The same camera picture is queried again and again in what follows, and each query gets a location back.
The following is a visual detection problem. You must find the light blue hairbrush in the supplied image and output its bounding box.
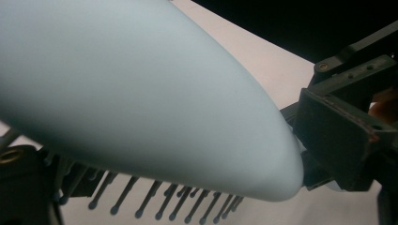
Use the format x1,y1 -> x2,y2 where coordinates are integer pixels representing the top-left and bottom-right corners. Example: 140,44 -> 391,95
0,0 -> 305,225

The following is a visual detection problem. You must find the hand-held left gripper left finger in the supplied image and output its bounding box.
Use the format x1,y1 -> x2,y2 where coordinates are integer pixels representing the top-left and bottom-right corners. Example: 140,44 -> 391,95
60,162 -> 107,199

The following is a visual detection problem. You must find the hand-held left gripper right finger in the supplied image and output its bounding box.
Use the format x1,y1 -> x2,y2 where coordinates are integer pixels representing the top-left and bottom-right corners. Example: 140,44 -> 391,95
295,88 -> 398,192

